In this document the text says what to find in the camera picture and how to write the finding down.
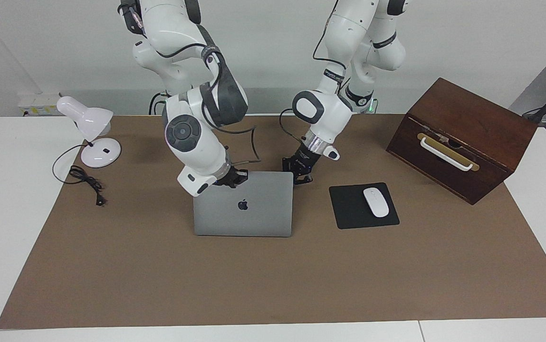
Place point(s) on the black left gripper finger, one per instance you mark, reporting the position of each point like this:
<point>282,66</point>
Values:
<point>297,179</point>
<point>307,179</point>

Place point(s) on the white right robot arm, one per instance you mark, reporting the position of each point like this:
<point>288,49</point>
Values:
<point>192,142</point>

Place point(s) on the grey laptop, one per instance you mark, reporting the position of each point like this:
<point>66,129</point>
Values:
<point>244,218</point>

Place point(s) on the white computer mouse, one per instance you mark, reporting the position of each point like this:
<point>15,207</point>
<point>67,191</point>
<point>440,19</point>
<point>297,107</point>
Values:
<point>376,203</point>

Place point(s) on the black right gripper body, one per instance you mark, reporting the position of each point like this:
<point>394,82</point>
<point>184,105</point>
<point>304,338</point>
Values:
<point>227,178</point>

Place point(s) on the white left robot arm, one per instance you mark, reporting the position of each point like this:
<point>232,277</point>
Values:
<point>330,109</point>

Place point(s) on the dark brown wooden box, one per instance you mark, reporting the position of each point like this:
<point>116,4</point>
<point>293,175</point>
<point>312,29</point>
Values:
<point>472,118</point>

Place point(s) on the white power strip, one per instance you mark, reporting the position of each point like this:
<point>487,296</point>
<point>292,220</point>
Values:
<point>40,102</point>

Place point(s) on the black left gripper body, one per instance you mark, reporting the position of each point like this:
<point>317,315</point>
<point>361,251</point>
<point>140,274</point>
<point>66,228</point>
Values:
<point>303,161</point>

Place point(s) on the white desk lamp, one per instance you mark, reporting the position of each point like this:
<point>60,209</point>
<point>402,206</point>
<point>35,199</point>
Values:
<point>97,154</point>

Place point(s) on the black mouse pad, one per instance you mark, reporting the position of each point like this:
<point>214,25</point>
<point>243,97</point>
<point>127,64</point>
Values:
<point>349,209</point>

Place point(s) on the brown table mat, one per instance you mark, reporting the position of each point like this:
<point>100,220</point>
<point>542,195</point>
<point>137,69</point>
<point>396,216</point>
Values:
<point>253,285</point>

